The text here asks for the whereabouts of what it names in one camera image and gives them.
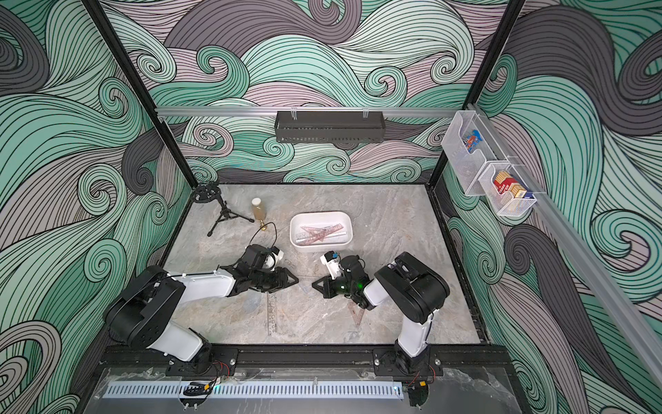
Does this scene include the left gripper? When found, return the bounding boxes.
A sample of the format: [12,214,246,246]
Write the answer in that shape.
[250,267,300,293]

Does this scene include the small red set square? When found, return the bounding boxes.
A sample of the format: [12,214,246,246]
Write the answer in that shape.
[348,302,365,328]

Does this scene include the wide red ruler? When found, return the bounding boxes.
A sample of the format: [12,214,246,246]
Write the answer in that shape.
[301,223,345,248]

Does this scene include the white storage box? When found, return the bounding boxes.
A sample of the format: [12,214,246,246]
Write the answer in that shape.
[290,211,353,253]

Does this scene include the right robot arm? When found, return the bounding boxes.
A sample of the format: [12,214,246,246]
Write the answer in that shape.
[312,251,450,359]

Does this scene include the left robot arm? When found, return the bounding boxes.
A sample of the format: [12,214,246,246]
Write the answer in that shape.
[103,265,299,362]

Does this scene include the long pink clear ruler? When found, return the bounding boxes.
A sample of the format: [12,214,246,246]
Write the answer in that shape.
[267,294,278,337]

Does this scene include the amber bottle white cap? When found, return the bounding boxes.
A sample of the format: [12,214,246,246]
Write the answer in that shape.
[251,198,267,231]

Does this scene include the small black tripod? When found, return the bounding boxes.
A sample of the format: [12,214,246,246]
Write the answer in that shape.
[190,182,255,237]

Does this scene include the red card boxes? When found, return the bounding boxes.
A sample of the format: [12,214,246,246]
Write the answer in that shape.
[493,170,534,199]

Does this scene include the blue packet in bin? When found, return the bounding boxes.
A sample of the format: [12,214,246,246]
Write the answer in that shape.
[462,129,484,154]

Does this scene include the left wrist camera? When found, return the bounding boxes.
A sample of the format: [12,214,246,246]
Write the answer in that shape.
[243,244,284,271]

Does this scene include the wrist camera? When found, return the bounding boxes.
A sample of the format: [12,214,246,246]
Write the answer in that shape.
[320,251,342,279]
[243,244,284,271]

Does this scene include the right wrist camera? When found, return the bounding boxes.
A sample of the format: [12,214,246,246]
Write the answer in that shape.
[320,251,342,279]

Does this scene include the white slotted cable duct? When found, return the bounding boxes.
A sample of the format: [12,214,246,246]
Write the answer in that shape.
[101,381,404,400]

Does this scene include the black wall tray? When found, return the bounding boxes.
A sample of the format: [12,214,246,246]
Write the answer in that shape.
[274,112,386,144]

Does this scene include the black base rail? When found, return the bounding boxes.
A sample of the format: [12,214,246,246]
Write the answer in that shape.
[100,344,510,372]

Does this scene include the aluminium back rail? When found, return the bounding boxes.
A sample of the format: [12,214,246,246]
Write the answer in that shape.
[155,105,460,118]

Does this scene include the aluminium rail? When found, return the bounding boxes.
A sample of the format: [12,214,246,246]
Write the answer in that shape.
[467,103,661,386]
[155,105,460,118]

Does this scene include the clear wall bin upper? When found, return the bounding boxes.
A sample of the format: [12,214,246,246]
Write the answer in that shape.
[442,110,509,196]

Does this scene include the clear wall bin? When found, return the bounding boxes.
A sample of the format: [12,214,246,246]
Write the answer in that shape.
[479,161,536,218]
[442,110,509,196]

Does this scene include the clear wall bin lower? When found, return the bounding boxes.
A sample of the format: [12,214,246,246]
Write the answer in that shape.
[479,161,536,218]

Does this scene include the aluminium right rail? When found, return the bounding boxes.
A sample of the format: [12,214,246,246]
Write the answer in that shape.
[467,103,661,386]

